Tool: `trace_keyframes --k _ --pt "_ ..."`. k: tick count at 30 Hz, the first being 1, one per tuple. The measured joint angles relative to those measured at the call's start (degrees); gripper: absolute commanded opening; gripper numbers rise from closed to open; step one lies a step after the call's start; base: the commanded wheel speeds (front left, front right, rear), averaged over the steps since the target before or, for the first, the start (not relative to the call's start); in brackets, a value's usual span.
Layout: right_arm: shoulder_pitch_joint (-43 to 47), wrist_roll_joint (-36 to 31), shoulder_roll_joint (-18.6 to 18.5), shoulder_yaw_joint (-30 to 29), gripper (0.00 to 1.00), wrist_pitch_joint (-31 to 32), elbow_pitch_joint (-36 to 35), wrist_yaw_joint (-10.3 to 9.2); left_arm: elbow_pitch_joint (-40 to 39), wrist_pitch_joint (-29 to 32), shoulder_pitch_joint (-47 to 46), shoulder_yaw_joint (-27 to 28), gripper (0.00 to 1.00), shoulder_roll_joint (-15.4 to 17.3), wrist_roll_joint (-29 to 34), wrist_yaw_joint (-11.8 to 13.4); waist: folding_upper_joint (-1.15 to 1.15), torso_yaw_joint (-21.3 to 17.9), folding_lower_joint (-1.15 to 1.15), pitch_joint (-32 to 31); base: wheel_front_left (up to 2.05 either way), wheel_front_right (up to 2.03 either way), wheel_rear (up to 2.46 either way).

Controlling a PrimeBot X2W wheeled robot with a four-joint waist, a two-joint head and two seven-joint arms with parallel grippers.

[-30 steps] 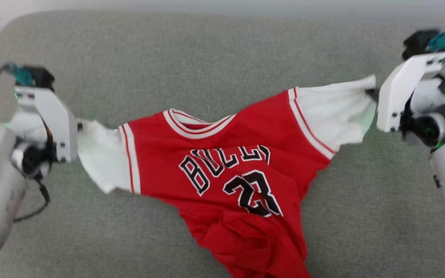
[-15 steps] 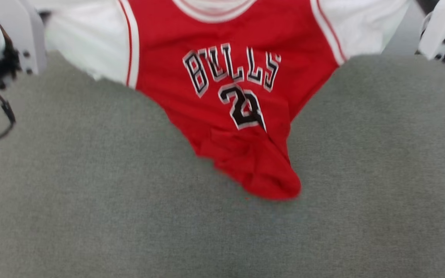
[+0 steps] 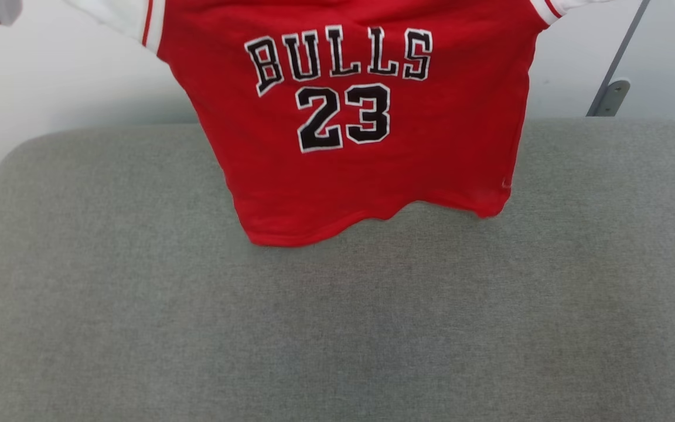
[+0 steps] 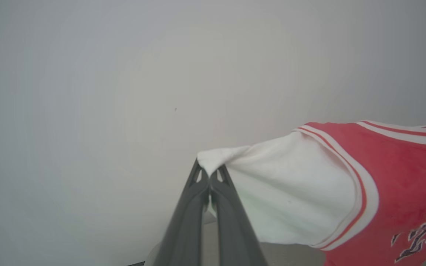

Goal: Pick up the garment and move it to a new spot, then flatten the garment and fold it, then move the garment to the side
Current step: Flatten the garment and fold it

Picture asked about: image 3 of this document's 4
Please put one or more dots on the red white Bulls jersey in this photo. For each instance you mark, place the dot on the red white Bulls jersey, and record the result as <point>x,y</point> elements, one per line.
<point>343,176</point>

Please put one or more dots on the grey metal post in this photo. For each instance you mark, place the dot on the grey metal post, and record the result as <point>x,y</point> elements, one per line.
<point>610,97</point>

